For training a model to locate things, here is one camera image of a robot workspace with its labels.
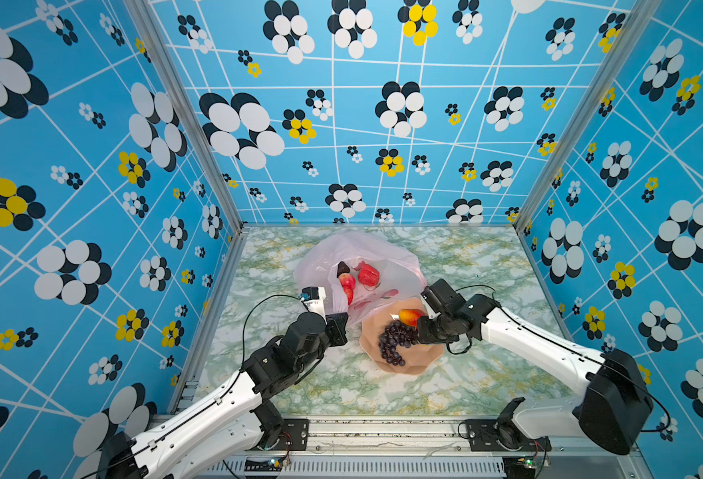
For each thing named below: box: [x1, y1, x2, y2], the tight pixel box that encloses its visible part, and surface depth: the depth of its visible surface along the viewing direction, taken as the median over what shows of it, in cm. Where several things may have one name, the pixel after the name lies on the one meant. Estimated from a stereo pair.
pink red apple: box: [338, 272, 357, 292], surface depth 100 cm
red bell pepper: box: [353, 260, 381, 288], surface depth 101 cm
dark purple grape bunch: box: [378, 319, 419, 367], surface depth 87 cm
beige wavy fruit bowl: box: [359, 297, 445, 376], surface depth 88 cm
